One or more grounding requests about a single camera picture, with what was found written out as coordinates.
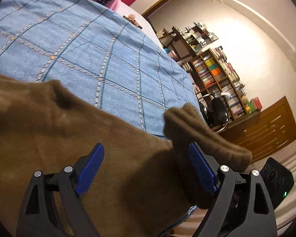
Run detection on black device with green light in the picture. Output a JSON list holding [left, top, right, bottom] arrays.
[[260, 157, 295, 209]]

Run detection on wooden bookshelf with books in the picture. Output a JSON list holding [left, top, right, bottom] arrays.
[[182, 46, 262, 122]]

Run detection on brown fleece pants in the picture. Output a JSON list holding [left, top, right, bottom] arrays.
[[0, 75, 252, 236]]

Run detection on black office chair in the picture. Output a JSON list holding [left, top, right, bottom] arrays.
[[199, 92, 229, 133]]

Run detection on wooden drawer cabinet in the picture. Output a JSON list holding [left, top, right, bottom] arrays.
[[219, 96, 296, 163]]

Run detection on white bed sheet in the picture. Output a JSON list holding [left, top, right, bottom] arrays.
[[130, 11, 162, 48]]

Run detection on small object on bed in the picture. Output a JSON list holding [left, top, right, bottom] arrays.
[[123, 14, 143, 29]]

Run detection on blue checked bedspread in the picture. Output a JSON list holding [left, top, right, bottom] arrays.
[[0, 0, 198, 136]]

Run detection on wooden shelf desk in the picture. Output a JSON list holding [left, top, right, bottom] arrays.
[[157, 22, 218, 62]]

